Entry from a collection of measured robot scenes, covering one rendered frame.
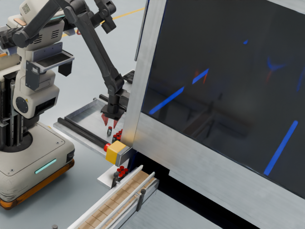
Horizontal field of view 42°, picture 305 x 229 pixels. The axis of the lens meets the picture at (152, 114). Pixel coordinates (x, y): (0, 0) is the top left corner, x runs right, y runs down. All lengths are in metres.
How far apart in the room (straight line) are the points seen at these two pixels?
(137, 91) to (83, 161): 1.64
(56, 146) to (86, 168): 0.38
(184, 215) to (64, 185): 1.36
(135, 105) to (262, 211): 0.65
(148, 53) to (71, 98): 2.40
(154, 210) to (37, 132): 1.35
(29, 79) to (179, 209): 1.08
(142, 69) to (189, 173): 0.47
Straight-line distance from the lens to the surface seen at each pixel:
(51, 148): 2.80
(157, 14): 1.44
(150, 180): 1.73
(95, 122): 2.07
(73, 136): 1.97
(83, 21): 1.72
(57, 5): 1.76
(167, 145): 1.62
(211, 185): 1.62
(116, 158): 1.69
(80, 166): 3.10
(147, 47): 1.50
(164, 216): 1.85
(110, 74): 1.77
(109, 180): 1.76
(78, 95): 3.90
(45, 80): 2.40
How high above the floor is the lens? 2.10
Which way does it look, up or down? 33 degrees down
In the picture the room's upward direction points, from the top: 14 degrees clockwise
